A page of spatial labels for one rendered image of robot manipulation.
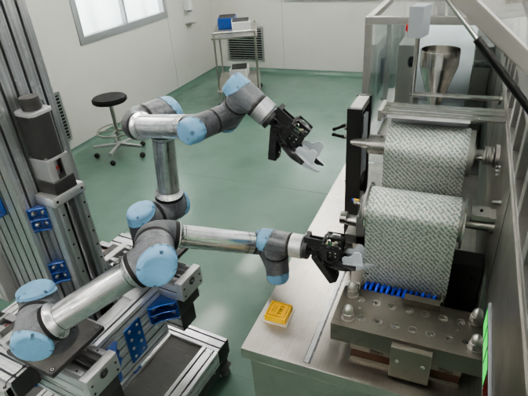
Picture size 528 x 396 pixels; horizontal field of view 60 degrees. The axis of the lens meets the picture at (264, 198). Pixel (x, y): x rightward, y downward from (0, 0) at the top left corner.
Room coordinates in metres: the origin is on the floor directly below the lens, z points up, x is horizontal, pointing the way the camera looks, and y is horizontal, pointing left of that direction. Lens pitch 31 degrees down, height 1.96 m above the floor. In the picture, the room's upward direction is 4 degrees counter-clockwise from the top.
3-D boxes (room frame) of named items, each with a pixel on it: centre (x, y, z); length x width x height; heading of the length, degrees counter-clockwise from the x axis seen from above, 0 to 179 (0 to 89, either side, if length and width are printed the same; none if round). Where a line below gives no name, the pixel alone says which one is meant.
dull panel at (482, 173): (1.94, -1.06, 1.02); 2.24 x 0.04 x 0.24; 155
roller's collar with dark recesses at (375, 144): (1.35, -0.38, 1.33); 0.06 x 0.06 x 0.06; 65
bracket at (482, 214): (0.98, -0.57, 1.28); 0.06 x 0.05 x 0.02; 65
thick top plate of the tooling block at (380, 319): (0.88, -0.37, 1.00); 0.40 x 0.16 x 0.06; 65
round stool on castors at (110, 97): (4.45, 1.43, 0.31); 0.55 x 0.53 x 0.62; 155
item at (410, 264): (1.00, -0.38, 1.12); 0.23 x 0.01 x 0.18; 65
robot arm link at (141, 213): (1.55, 0.48, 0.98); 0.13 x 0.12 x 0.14; 136
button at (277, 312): (1.06, -0.02, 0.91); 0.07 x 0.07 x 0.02; 65
